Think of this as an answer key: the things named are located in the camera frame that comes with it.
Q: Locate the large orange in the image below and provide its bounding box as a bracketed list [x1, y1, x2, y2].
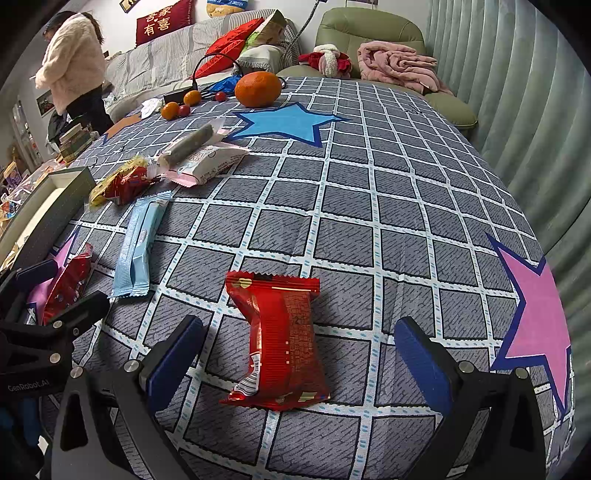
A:
[235, 71, 282, 109]

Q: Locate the pink blanket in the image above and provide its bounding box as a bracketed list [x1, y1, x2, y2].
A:
[358, 41, 453, 95]

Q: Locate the yellow and red snack packet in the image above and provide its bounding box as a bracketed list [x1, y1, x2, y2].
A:
[88, 155, 160, 209]

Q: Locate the black bag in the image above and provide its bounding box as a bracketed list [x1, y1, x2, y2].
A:
[46, 111, 70, 148]

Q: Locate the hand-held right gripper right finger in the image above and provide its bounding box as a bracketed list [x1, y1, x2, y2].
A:
[394, 315, 549, 480]

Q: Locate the red and white plush toy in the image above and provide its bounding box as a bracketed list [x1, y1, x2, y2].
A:
[298, 44, 352, 77]

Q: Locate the green stick snack packet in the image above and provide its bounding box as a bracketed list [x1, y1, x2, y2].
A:
[157, 116, 230, 168]

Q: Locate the red cushion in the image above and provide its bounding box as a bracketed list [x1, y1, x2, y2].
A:
[207, 17, 265, 57]
[198, 41, 246, 77]

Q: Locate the yellow and blue plush toy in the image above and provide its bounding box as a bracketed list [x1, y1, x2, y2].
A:
[205, 0, 250, 18]

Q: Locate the green armchair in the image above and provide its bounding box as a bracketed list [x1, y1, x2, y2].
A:
[277, 7, 478, 134]

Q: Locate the pale cushion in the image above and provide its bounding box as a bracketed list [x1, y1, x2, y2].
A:
[239, 44, 283, 72]

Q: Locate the grey striped sofa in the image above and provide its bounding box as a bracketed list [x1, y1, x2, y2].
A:
[104, 9, 301, 116]

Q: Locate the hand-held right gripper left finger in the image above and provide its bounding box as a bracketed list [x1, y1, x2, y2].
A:
[50, 315, 207, 480]

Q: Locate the light blue snack packet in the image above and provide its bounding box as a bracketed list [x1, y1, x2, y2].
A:
[111, 191, 172, 298]

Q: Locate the pink and white snack packet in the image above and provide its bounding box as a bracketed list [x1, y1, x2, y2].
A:
[165, 142, 250, 188]

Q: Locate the red pillow with gold print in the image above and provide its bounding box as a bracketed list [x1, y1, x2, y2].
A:
[136, 0, 195, 46]

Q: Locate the checked star tablecloth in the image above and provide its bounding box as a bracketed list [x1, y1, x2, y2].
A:
[28, 76, 573, 480]

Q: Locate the pile of bagged snacks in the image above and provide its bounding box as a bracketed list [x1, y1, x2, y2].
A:
[0, 148, 40, 222]

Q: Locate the grey charging cable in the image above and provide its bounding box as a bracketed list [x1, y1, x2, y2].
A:
[288, 0, 331, 54]

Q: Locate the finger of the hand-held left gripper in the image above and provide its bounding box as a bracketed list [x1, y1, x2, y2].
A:
[41, 290, 110, 352]
[0, 258, 59, 324]

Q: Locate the pale green curtain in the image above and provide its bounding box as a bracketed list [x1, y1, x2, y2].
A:
[425, 0, 591, 278]

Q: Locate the blue plastic bag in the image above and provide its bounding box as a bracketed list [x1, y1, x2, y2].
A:
[205, 75, 243, 95]

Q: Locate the white shallow box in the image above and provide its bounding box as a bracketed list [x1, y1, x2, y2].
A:
[0, 166, 98, 273]

